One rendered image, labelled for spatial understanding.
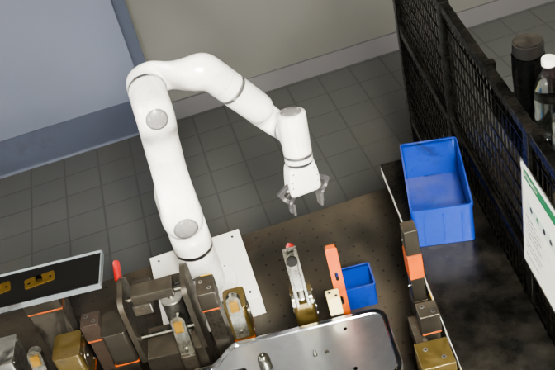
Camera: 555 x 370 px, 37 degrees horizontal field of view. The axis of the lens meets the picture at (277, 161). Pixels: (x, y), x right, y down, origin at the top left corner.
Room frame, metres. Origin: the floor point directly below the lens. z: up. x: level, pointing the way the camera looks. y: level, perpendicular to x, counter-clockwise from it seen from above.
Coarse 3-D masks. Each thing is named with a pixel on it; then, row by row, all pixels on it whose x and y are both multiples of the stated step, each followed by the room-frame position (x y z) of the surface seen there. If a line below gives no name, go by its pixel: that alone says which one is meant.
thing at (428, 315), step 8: (416, 304) 1.37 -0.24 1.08; (424, 304) 1.37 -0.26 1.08; (432, 304) 1.36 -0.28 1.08; (416, 312) 1.36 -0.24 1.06; (424, 312) 1.34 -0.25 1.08; (432, 312) 1.34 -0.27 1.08; (424, 320) 1.33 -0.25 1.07; (432, 320) 1.33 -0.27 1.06; (440, 320) 1.33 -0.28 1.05; (424, 328) 1.33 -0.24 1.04; (432, 328) 1.33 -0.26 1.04; (440, 328) 1.33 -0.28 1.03; (424, 336) 1.33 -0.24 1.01; (432, 336) 1.33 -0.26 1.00; (440, 336) 1.33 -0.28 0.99
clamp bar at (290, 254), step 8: (288, 248) 1.54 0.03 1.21; (288, 256) 1.51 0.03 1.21; (296, 256) 1.52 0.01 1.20; (288, 264) 1.49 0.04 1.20; (296, 264) 1.52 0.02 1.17; (288, 272) 1.51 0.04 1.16; (296, 272) 1.52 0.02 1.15; (296, 280) 1.52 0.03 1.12; (304, 280) 1.51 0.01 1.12; (296, 288) 1.51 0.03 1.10; (304, 288) 1.50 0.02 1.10; (296, 296) 1.50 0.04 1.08; (296, 304) 1.50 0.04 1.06
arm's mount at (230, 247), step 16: (224, 240) 2.11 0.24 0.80; (240, 240) 2.09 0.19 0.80; (160, 256) 2.12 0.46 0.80; (176, 256) 2.10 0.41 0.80; (224, 256) 2.04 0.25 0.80; (240, 256) 2.02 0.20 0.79; (160, 272) 2.04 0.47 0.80; (176, 272) 2.03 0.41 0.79; (240, 272) 1.96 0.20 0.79; (256, 288) 1.87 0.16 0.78; (160, 304) 1.91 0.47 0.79; (256, 304) 1.84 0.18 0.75
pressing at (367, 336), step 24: (360, 312) 1.46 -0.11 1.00; (384, 312) 1.45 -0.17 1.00; (264, 336) 1.47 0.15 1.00; (288, 336) 1.45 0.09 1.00; (312, 336) 1.43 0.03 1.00; (336, 336) 1.41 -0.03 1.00; (360, 336) 1.39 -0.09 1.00; (384, 336) 1.37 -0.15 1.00; (216, 360) 1.43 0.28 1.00; (240, 360) 1.41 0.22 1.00; (288, 360) 1.37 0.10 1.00; (312, 360) 1.35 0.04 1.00; (336, 360) 1.33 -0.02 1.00; (360, 360) 1.32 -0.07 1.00; (384, 360) 1.30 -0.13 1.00
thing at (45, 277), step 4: (48, 272) 1.75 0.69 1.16; (52, 272) 1.74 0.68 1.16; (36, 276) 1.73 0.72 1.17; (40, 276) 1.73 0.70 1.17; (44, 276) 1.73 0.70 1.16; (48, 276) 1.73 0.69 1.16; (52, 276) 1.73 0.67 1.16; (28, 280) 1.73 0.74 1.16; (32, 280) 1.73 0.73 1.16; (36, 280) 1.72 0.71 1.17; (40, 280) 1.72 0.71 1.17; (44, 280) 1.72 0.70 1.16; (48, 280) 1.71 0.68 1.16; (32, 284) 1.71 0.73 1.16; (36, 284) 1.71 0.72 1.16; (28, 288) 1.70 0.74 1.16
